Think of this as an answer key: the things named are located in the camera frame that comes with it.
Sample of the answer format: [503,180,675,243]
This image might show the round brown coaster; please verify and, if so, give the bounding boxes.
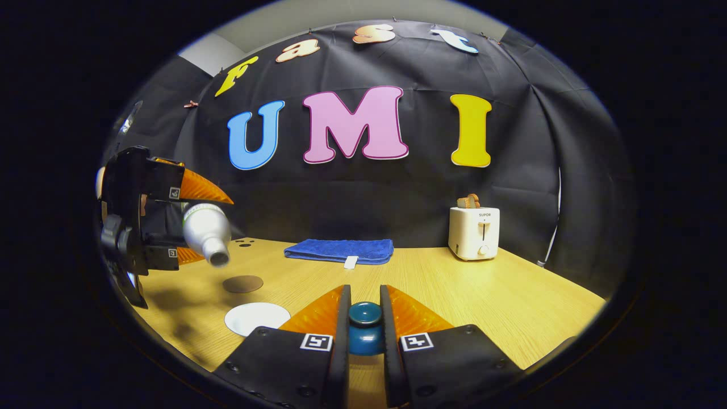
[222,275,264,294]

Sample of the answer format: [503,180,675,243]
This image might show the blue folded towel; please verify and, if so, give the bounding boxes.
[283,239,394,270]

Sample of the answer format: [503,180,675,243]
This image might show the black backdrop cloth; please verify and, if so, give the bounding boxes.
[99,20,634,299]

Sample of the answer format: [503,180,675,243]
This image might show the white toaster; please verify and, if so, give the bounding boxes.
[448,207,500,261]

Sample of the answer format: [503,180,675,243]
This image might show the silver green-label water bottle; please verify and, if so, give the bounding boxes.
[182,202,232,268]

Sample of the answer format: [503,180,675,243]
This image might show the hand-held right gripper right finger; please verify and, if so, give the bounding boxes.
[379,284,523,409]

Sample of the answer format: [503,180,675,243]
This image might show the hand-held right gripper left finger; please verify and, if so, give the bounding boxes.
[213,284,352,409]

